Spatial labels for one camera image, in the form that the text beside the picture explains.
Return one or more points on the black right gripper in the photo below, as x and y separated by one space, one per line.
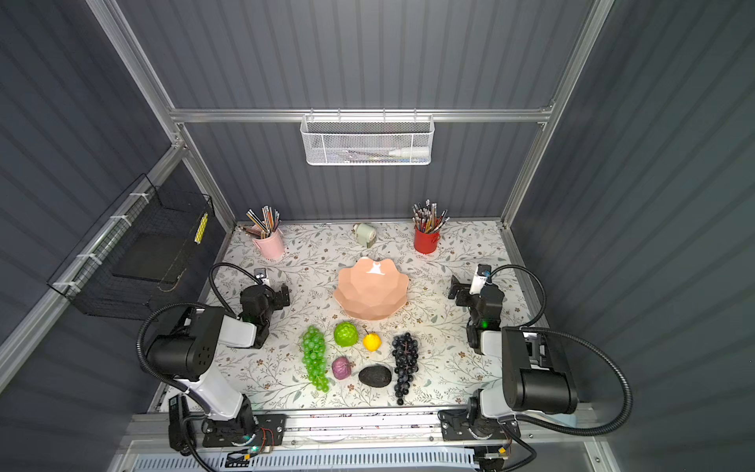
463 293

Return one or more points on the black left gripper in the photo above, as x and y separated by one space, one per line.
277 296

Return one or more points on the green grape bunch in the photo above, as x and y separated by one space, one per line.
314 358

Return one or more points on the dark purple grape bunch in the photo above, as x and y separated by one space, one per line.
405 355

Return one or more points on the green custard apple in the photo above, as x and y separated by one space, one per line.
346 334

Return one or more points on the purple fig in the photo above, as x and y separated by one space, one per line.
341 368

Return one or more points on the pink faceted fruit bowl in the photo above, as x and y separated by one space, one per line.
371 290

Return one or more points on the yellow lemon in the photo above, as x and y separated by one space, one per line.
372 342

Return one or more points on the dark avocado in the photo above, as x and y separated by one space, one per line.
375 376

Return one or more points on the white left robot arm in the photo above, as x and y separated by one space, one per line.
177 344

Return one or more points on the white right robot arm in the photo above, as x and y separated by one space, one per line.
532 377

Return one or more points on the pink pencil cup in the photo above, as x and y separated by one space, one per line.
271 248

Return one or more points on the red pencil cup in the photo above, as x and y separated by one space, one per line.
426 243

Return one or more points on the floral table mat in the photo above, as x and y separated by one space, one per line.
273 377

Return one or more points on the small green tape dispenser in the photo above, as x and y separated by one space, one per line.
365 234

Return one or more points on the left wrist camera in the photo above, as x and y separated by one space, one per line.
261 274

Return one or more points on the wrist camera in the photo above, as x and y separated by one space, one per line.
261 274
480 279

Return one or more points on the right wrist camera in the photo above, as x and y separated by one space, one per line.
480 279

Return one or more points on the black wire wall basket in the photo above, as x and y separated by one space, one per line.
153 252

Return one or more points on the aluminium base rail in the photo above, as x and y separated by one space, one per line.
319 429

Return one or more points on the white wire mesh basket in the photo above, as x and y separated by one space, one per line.
364 142

